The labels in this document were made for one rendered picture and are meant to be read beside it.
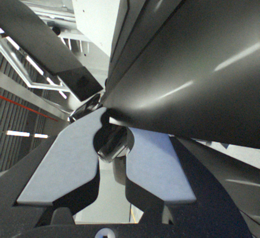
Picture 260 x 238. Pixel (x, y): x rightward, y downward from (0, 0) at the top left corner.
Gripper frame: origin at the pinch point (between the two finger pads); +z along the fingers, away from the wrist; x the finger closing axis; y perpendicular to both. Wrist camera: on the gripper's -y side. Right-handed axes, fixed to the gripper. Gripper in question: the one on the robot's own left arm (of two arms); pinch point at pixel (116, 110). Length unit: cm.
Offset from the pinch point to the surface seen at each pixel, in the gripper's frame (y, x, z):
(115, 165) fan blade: 28.4, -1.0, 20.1
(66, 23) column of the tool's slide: -4, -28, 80
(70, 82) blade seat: 3.7, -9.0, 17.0
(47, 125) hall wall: 680, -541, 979
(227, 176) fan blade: 11.3, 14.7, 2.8
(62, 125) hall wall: 685, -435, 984
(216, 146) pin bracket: 17.2, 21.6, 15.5
